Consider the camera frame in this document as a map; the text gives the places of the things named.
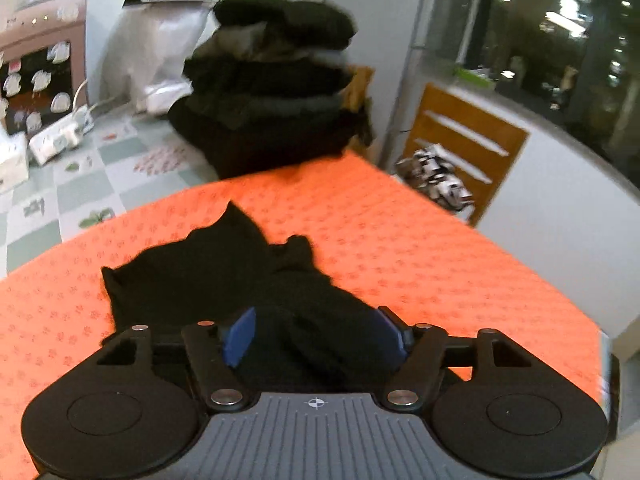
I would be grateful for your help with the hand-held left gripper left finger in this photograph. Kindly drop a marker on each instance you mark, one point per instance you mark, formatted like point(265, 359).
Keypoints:
point(240, 337)

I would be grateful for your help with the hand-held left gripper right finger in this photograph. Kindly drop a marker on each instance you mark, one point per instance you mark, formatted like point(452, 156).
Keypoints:
point(400, 337)

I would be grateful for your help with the black garment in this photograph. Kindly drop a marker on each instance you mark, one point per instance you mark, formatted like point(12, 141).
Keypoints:
point(200, 270)

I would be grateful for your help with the stack of folded dark clothes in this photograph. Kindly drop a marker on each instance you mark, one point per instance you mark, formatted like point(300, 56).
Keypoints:
point(270, 110)

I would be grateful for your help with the orange flower-print mat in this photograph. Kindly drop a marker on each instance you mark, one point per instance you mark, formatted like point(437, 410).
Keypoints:
point(400, 240)

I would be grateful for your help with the black white striped cloth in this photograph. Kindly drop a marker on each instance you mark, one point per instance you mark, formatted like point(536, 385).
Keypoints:
point(440, 180)

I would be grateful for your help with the checkered leaf-print tablecloth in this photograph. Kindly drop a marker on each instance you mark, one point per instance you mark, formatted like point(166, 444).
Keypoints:
point(125, 160)

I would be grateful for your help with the wooden chair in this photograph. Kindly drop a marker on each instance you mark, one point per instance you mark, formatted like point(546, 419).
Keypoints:
point(510, 145)

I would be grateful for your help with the brown paper bag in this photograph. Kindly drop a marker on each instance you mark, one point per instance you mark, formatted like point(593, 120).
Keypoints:
point(362, 85)

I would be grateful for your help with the white power strip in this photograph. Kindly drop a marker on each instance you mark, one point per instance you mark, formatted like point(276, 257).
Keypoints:
point(55, 142)

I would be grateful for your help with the green object on sill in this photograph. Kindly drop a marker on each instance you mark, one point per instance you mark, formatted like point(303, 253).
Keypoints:
point(472, 74)

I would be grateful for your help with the white tissue box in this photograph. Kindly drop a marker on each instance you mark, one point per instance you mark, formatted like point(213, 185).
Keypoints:
point(12, 160)

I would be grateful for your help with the white plastic-covered appliance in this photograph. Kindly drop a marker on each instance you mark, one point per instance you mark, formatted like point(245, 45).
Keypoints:
point(145, 50)

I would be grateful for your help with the dark glass window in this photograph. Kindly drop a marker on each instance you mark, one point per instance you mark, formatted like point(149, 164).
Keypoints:
point(550, 35)

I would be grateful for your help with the water dispenser with stickers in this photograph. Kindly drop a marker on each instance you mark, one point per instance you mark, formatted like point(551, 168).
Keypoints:
point(45, 20)

